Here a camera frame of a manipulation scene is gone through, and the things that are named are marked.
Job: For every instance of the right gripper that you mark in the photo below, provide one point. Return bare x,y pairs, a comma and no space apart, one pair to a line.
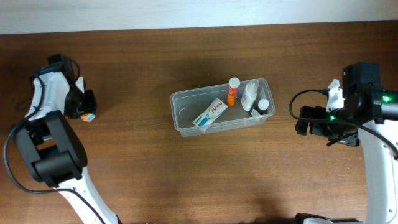
311,121

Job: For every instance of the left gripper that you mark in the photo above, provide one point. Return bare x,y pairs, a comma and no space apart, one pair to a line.
87,103

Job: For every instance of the small jar gold lid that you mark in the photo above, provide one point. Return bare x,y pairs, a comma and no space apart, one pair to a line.
88,117

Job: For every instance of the dark bottle white cap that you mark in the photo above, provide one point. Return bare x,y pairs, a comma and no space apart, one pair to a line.
262,106

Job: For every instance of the white spray bottle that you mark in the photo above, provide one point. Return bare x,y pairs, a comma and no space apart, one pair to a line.
249,95

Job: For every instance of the orange tube white cap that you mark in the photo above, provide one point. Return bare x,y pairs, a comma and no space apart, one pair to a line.
234,84

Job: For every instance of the white Panadol box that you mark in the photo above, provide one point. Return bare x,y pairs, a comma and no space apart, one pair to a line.
213,112

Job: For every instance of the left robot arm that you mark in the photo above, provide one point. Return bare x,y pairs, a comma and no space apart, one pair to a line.
50,148

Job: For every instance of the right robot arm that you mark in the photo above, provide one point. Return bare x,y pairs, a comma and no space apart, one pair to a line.
361,112

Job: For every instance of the clear plastic container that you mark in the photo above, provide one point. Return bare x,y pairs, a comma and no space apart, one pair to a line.
188,105

